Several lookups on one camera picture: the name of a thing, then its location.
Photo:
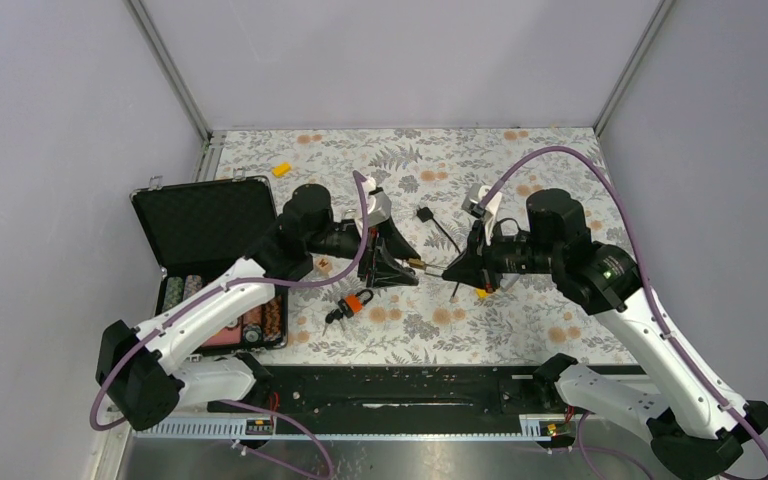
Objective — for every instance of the grey marker yellow cap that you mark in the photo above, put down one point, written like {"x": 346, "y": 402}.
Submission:
{"x": 507, "y": 281}

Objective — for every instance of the black poker chip case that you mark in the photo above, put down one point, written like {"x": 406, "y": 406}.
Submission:
{"x": 196, "y": 232}

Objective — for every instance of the wooden letter cube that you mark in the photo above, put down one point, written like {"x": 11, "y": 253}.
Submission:
{"x": 323, "y": 266}

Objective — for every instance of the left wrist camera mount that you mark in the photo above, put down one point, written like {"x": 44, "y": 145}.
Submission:
{"x": 378, "y": 203}

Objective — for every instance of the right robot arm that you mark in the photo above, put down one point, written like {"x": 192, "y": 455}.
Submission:
{"x": 695, "y": 423}

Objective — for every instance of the yellow block near case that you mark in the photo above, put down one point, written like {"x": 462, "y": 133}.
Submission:
{"x": 282, "y": 170}

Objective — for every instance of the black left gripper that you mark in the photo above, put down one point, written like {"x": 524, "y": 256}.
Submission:
{"x": 385, "y": 268}

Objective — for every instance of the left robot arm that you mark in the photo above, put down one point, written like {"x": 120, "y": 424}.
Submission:
{"x": 143, "y": 369}

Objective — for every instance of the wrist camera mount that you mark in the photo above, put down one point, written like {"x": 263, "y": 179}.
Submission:
{"x": 482, "y": 202}
{"x": 378, "y": 203}

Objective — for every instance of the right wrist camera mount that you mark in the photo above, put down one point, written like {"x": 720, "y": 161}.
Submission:
{"x": 482, "y": 202}

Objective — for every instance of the small orange black padlock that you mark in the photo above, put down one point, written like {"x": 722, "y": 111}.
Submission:
{"x": 347, "y": 308}

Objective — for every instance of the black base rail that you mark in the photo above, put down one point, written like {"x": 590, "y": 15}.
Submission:
{"x": 404, "y": 400}

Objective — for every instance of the floral table cloth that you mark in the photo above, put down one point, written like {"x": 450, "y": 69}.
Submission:
{"x": 427, "y": 173}

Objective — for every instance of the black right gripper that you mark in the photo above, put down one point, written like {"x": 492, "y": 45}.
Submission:
{"x": 468, "y": 267}

